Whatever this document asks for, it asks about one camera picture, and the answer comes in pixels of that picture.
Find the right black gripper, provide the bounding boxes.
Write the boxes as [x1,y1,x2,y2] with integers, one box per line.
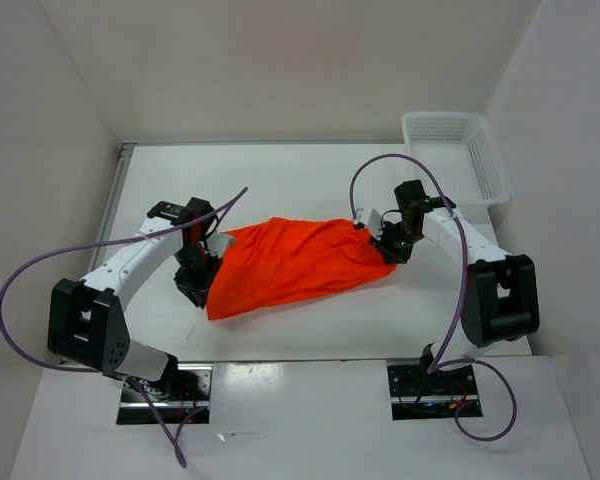
[370,219,423,265]

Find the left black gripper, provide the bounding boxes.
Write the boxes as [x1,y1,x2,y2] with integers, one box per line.
[174,243,224,309]

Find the orange mesh shorts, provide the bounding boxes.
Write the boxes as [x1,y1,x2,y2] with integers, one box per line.
[206,217,396,321]

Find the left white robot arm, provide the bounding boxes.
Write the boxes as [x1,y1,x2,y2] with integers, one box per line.
[47,197,229,400]

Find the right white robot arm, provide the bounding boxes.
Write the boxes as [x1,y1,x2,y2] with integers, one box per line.
[357,180,540,393]

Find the white plastic basket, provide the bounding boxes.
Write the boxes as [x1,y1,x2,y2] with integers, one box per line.
[401,111,513,208]

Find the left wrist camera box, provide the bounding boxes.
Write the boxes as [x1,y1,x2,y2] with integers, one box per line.
[206,232,236,258]

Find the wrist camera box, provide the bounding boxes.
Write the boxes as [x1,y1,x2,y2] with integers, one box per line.
[353,208,383,239]
[206,232,236,258]

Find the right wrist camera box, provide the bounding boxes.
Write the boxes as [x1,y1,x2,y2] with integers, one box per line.
[353,208,383,239]

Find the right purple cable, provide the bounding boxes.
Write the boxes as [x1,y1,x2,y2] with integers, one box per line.
[348,153,519,442]

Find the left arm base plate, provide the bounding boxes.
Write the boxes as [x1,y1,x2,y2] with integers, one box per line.
[116,363,214,426]

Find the aluminium table edge rail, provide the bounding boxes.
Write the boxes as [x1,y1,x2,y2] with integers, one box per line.
[59,142,139,365]

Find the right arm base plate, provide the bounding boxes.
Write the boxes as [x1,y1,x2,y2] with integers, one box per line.
[386,359,483,421]

